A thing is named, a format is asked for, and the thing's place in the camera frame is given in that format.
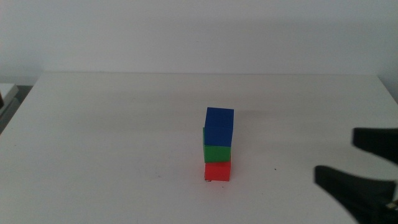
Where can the green cube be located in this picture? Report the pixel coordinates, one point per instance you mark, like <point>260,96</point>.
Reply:
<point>216,154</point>

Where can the blue cube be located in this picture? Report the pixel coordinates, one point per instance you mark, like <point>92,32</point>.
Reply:
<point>219,127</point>

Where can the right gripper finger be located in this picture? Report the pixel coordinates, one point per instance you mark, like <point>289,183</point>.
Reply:
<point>379,141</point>
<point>357,193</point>

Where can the red cube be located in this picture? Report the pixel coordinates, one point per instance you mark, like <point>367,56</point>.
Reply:
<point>217,171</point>

